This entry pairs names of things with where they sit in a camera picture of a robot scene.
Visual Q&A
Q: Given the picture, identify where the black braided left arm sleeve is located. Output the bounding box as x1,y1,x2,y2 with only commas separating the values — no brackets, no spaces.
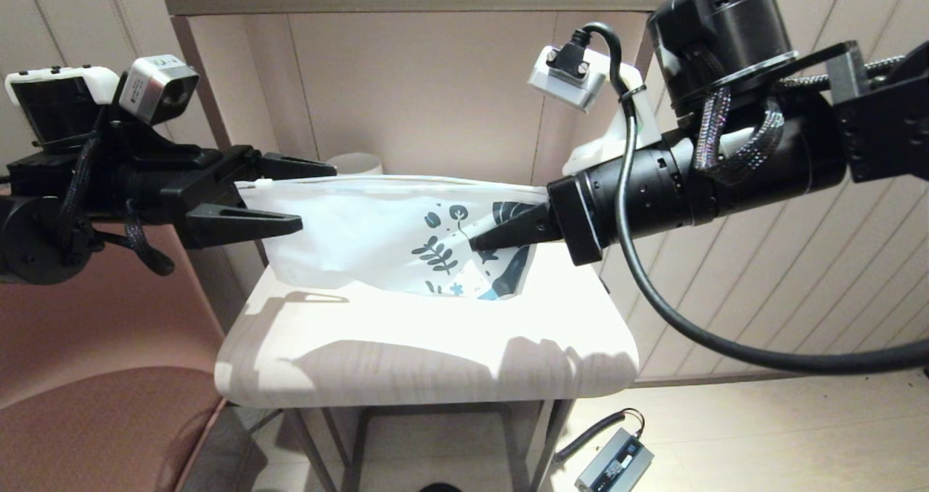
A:
62,133,175,276

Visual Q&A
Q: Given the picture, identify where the white floral zip pouch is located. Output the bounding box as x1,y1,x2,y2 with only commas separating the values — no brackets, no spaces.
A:
236,175,552,301

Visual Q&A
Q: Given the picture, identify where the black right camera cable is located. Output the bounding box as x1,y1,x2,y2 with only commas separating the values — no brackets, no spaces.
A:
570,22,929,375

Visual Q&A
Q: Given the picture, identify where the pink upholstered chair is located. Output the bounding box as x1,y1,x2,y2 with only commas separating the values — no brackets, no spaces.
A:
0,224,227,492

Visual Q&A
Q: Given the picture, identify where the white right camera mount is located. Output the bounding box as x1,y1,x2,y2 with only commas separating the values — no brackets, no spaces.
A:
562,46,663,177

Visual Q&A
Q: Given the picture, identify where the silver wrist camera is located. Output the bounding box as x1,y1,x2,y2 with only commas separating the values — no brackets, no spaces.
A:
118,54,200,126
528,42,607,113

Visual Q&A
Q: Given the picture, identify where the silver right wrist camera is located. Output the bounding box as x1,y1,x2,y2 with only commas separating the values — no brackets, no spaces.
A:
528,42,607,113

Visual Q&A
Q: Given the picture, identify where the black corrugated floor cable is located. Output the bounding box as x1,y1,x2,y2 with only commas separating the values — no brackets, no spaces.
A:
554,409,645,465

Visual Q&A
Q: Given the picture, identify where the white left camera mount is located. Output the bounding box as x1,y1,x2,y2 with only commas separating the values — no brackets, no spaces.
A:
4,65,120,108

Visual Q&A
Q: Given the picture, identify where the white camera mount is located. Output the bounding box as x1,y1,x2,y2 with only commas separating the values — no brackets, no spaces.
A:
562,46,663,177
4,65,120,108

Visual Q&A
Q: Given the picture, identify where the grey power adapter box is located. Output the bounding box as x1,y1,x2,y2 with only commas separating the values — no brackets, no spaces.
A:
575,428,654,492

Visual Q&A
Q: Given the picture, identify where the black braided arm sleeve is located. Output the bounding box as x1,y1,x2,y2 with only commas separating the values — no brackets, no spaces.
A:
62,133,175,276
693,86,786,186

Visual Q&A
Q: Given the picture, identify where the white ribbed ceramic mug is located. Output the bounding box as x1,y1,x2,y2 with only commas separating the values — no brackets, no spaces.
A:
325,152,384,178

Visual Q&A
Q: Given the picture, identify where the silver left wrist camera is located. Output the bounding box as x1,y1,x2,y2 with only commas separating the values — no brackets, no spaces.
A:
118,54,200,126

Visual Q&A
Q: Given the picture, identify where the black braided right arm sleeve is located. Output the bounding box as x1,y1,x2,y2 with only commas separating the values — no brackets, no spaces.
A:
693,86,786,186

